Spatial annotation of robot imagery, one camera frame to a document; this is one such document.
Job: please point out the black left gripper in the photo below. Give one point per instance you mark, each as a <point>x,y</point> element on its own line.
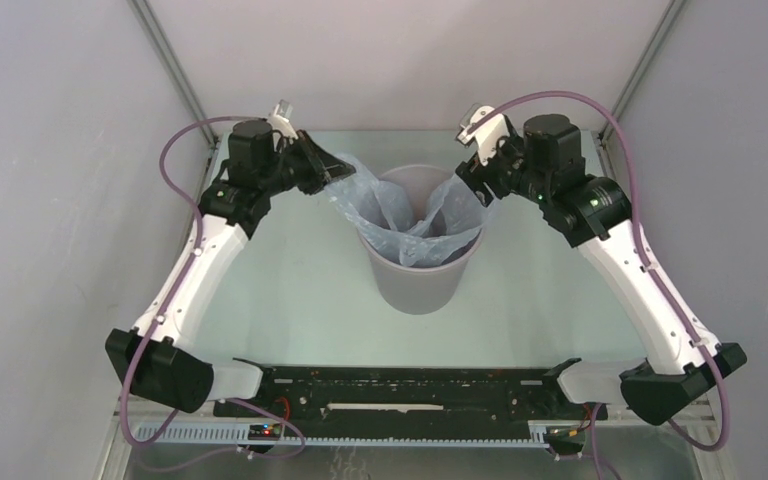
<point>322,167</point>

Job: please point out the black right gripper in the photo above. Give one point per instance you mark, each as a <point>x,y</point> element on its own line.
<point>474,172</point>

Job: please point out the blue translucent trash bag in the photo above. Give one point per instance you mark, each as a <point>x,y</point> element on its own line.
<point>445,222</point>

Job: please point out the grey plastic trash bin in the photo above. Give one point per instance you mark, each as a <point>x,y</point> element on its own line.
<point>417,291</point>

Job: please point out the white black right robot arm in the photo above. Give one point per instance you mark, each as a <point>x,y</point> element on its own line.
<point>544,163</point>

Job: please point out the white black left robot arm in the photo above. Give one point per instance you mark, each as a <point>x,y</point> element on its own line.
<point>154,359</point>

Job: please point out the small electronics board with leds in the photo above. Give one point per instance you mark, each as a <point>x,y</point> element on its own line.
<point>264,432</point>

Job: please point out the aluminium frame rail right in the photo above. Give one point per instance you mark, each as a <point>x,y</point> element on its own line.
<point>653,47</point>

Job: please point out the aluminium frame rail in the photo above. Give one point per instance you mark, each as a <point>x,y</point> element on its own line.
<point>158,39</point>
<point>653,47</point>

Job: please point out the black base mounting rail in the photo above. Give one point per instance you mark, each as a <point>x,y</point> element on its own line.
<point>414,400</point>

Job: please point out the aluminium frame rail left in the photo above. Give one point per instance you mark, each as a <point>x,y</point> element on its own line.
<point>158,39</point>

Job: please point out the white slotted cable duct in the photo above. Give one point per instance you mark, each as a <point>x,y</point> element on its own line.
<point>236,434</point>

